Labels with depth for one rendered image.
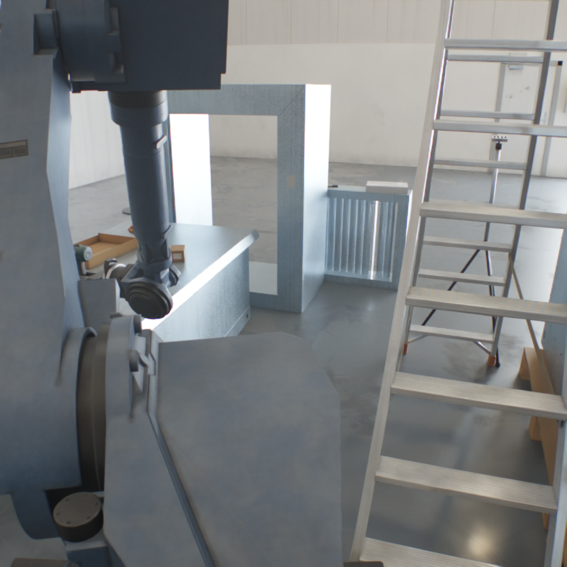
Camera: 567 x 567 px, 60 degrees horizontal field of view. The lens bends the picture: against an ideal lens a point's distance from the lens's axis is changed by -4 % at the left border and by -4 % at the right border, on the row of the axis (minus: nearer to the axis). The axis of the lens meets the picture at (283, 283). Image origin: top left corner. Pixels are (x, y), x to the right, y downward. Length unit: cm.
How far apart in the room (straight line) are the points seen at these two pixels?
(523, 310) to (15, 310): 109
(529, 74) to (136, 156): 997
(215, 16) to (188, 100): 253
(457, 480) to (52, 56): 132
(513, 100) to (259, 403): 1054
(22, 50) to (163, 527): 88
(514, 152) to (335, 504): 1067
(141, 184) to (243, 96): 200
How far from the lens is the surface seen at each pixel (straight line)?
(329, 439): 69
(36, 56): 112
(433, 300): 133
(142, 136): 154
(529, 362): 308
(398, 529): 215
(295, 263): 360
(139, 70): 126
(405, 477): 140
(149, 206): 167
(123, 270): 201
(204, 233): 336
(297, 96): 340
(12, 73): 111
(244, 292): 347
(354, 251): 430
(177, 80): 127
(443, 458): 249
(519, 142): 1113
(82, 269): 217
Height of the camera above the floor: 155
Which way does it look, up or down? 21 degrees down
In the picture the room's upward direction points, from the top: straight up
